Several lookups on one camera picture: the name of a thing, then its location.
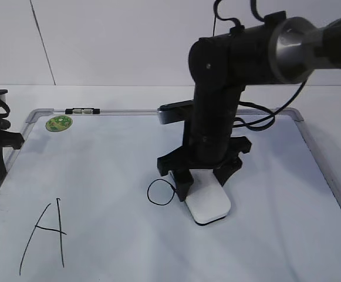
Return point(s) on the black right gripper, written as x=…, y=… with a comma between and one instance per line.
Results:
x=222, y=159

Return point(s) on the white whiteboard with grey frame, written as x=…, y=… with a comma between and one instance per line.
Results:
x=87, y=204

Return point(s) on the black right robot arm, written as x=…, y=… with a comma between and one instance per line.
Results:
x=281, y=50

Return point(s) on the black hanging clip on frame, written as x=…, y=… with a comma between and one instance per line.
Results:
x=82, y=111

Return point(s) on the white rectangular board eraser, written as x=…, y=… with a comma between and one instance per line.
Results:
x=206, y=200

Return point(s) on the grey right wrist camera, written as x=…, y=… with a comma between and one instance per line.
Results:
x=175, y=112

